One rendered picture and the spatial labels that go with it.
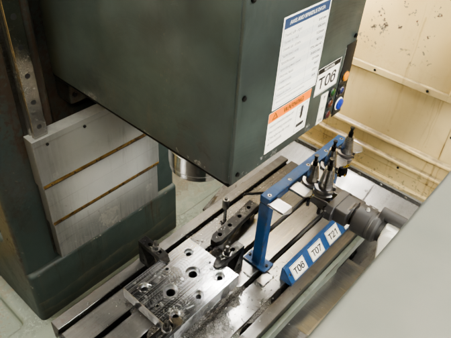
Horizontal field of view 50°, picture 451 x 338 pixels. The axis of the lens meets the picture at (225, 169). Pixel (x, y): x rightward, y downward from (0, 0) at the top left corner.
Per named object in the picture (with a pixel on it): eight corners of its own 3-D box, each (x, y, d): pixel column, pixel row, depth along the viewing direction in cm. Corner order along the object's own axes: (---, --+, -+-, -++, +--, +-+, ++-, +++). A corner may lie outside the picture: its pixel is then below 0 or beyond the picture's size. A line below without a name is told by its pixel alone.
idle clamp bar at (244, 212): (258, 216, 191) (259, 204, 187) (218, 256, 175) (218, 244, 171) (247, 210, 193) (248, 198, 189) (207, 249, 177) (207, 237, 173)
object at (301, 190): (315, 192, 158) (315, 190, 157) (305, 200, 154) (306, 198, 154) (297, 182, 161) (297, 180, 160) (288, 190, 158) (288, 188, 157)
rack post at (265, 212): (273, 265, 173) (284, 205, 154) (264, 273, 170) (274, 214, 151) (252, 250, 178) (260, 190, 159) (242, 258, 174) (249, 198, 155)
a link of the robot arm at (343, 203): (348, 180, 143) (384, 200, 137) (341, 204, 149) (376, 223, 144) (325, 201, 136) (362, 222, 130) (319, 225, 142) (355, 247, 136)
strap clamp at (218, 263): (242, 265, 172) (245, 237, 162) (217, 288, 164) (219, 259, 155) (235, 260, 174) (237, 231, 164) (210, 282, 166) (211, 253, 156)
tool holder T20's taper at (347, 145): (343, 145, 175) (347, 130, 171) (354, 150, 174) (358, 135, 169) (337, 151, 172) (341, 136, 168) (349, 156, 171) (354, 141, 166)
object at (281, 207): (295, 209, 151) (295, 207, 151) (285, 218, 148) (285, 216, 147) (277, 198, 154) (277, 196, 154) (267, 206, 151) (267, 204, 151)
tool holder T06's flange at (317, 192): (318, 182, 147) (320, 176, 145) (337, 190, 144) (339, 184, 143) (309, 193, 142) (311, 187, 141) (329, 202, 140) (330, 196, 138)
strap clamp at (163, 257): (172, 276, 167) (171, 247, 157) (165, 282, 165) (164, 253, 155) (146, 255, 173) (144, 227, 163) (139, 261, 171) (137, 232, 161)
